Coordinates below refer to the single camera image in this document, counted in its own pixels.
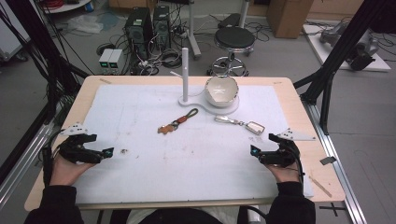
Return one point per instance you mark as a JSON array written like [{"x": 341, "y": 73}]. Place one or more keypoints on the right aluminium rail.
[{"x": 336, "y": 174}]

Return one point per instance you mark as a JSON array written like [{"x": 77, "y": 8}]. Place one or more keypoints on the right black frame strut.
[{"x": 336, "y": 59}]

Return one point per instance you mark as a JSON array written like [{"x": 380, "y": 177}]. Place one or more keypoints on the grey robot device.
[{"x": 331, "y": 34}]

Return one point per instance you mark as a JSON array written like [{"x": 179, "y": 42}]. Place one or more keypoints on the white key holder stand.
[{"x": 185, "y": 77}]

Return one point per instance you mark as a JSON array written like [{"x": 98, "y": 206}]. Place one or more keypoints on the left aluminium rail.
[{"x": 21, "y": 168}]

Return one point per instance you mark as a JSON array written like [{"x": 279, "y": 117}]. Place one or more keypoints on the white foam mat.
[{"x": 174, "y": 168}]

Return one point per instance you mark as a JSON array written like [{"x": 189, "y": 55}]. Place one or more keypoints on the round white table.
[{"x": 67, "y": 6}]

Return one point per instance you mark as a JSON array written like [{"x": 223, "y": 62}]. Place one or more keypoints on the slim black computer tower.
[{"x": 162, "y": 26}]

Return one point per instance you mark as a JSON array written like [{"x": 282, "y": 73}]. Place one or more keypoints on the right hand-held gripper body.
[{"x": 280, "y": 157}]

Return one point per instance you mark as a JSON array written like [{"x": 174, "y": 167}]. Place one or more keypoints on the person's torso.
[{"x": 186, "y": 216}]

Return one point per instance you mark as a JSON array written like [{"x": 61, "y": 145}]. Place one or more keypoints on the white power supply unit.
[
  {"x": 116, "y": 60},
  {"x": 105, "y": 60}
]

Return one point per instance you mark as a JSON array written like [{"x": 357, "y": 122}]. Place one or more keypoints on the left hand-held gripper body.
[{"x": 77, "y": 152}]

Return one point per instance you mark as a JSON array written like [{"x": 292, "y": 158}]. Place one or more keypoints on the black round stool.
[{"x": 234, "y": 39}]

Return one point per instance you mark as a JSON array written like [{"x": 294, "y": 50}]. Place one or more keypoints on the grey desk leg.
[{"x": 192, "y": 31}]

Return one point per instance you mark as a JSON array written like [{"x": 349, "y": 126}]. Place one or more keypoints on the brown cardboard box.
[{"x": 288, "y": 17}]

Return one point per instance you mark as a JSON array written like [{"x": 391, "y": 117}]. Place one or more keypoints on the clear plastic bag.
[{"x": 85, "y": 24}]

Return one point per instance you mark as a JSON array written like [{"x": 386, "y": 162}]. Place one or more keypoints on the person's right hand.
[{"x": 286, "y": 174}]

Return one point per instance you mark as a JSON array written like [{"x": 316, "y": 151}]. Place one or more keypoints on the black frame strut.
[
  {"x": 336, "y": 59},
  {"x": 46, "y": 59}
]

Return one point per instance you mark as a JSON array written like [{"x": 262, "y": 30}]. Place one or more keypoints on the thin wooden stick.
[{"x": 320, "y": 186}]

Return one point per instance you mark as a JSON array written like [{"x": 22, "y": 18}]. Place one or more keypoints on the aluminium rail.
[
  {"x": 21, "y": 168},
  {"x": 336, "y": 174}
]

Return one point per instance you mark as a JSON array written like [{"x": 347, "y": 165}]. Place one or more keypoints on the white ceramic bowl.
[{"x": 221, "y": 91}]

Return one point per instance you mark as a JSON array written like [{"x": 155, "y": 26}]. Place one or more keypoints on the black tape piece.
[{"x": 328, "y": 160}]

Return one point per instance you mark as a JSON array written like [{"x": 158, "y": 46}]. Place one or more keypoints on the black tape cross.
[{"x": 333, "y": 209}]

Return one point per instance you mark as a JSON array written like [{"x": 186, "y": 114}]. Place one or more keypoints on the white floor board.
[{"x": 317, "y": 46}]

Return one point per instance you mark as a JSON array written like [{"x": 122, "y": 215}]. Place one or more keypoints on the left black frame strut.
[{"x": 46, "y": 59}]

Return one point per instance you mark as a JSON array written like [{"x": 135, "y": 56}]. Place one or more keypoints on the large black computer tower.
[{"x": 138, "y": 31}]

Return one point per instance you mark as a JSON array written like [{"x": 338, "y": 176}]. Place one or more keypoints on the person's left hand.
[{"x": 65, "y": 172}]

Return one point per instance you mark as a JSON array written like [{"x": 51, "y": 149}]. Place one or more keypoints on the black robot device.
[{"x": 361, "y": 57}]

